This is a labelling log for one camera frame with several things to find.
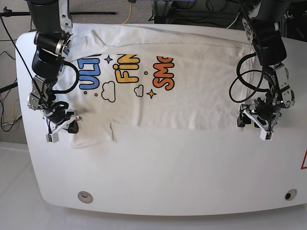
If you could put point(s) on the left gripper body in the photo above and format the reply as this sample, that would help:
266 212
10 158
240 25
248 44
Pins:
263 114

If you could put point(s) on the black tripod stand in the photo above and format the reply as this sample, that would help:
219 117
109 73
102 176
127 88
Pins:
9 13

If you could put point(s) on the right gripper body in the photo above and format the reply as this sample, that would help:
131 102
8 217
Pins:
59 117

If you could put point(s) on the table grommet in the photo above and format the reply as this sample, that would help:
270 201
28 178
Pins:
85 197
291 194

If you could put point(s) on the left table grommet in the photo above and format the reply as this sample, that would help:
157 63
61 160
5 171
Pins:
85 197

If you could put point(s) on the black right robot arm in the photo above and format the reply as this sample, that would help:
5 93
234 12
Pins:
53 23

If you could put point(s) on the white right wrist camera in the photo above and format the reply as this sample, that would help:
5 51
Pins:
52 138

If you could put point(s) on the red triangle sticker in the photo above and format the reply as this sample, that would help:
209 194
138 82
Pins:
304 162

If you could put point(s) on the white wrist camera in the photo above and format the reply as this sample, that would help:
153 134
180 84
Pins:
266 135
52 138

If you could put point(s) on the right table grommet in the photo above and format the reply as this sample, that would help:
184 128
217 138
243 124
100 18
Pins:
291 194

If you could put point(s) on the white printed T-shirt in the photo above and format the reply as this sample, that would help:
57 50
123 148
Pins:
144 77

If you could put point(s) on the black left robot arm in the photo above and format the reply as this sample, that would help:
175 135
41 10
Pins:
261 22

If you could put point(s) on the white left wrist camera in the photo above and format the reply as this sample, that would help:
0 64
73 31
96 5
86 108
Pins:
266 135

